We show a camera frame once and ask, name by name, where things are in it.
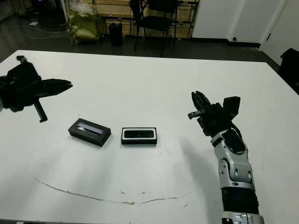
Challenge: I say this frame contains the black waste bin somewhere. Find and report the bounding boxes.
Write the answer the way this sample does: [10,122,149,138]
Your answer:
[107,22,123,47]

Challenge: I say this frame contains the green sack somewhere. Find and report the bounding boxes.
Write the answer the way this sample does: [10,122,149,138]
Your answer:
[66,7,101,45]

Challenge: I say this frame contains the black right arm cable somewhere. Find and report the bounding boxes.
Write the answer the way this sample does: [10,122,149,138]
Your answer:
[230,121,245,143]

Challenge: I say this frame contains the black box base white lining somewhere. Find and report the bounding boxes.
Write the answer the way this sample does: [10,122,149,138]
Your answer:
[121,126,158,146]

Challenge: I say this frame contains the white door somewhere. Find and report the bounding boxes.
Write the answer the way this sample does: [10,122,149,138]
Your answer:
[260,0,299,67]

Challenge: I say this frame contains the black folded chair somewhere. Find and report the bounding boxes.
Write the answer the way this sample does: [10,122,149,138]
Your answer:
[129,0,148,51]

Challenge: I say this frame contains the black backpack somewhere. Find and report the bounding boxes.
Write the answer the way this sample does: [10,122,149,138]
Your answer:
[279,48,299,87]

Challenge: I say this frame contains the white plastic bag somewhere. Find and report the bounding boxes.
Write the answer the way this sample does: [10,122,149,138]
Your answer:
[70,0,94,14]

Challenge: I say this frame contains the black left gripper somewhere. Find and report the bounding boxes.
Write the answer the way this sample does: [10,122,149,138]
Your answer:
[0,56,73,124]

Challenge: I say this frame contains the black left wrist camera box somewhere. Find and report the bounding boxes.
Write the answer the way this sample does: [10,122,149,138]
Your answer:
[6,63,43,87]

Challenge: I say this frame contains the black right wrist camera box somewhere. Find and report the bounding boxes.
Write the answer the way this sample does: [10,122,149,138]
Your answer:
[222,96,242,118]

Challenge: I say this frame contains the stacked wooden crates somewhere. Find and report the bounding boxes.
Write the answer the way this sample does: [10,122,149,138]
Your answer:
[93,0,199,40]

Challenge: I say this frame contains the thin pale floor cable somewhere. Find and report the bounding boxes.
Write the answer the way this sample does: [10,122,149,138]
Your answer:
[1,25,69,40]

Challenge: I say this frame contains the black box lid silver stripe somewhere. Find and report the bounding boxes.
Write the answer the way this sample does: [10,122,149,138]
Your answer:
[67,117,112,148]

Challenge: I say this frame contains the black phone-like camera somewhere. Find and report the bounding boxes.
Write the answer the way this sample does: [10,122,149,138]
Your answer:
[123,130,155,139]

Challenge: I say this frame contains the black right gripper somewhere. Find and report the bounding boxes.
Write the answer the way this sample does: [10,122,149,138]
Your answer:
[187,91,235,138]

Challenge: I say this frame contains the black mesh office chair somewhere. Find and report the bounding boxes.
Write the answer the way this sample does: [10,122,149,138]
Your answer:
[136,0,180,57]

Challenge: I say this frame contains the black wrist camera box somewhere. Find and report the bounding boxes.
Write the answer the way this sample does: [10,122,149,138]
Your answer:
[6,63,43,87]
[222,96,242,118]

